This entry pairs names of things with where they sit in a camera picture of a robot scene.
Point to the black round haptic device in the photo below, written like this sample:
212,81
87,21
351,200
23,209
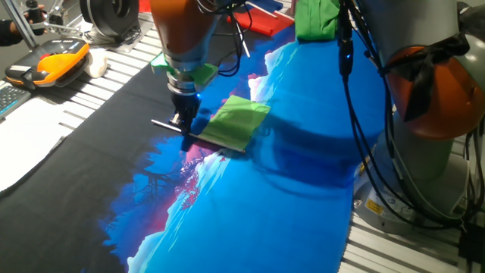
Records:
106,17

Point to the operator dark sleeve forearm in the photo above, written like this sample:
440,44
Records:
5,33

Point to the blue flag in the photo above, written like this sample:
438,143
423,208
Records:
267,4

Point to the white rounded block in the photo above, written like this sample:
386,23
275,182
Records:
96,62

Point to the blue landscape print cloth mat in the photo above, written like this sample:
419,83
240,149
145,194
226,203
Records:
246,212

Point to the black silver keyboard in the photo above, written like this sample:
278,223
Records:
9,99

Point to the white paper sheet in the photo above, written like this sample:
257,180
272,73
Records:
26,144

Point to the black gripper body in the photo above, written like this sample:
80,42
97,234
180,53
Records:
186,104

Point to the green flag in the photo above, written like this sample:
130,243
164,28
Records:
236,119

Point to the red cloth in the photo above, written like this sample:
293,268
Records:
144,5

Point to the operator bare hand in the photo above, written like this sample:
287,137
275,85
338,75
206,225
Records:
19,26

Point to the orange black teach pendant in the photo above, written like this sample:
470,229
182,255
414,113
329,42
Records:
49,62

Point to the crumpled green cloth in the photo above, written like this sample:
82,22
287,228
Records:
316,21

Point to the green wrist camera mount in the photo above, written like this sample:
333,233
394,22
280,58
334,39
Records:
206,72

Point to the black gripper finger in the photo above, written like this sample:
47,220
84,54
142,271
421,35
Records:
175,120
186,128

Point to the grey diagonal frame strut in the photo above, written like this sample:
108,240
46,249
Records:
19,22

